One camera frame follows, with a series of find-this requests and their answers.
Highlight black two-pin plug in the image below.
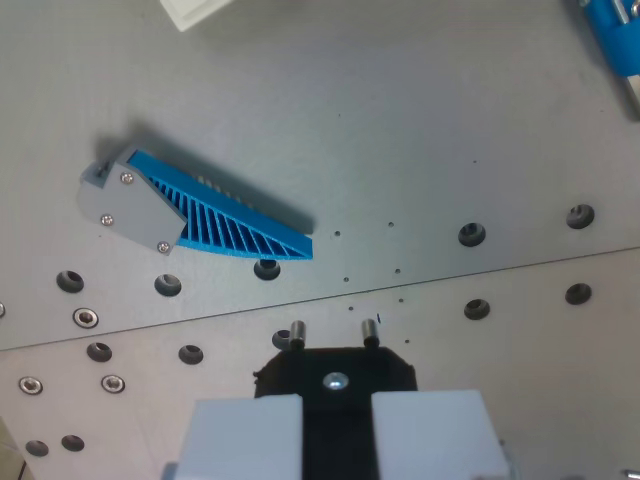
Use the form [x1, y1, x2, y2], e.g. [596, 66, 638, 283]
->
[253, 318, 419, 480]

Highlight white socket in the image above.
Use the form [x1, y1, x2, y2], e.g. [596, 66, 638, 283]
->
[159, 0, 234, 33]

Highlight blue finned finger grey mount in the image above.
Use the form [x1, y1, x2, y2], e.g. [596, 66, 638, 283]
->
[75, 146, 315, 261]

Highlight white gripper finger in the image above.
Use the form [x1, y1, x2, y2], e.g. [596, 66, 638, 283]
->
[174, 394, 305, 480]
[371, 389, 512, 480]

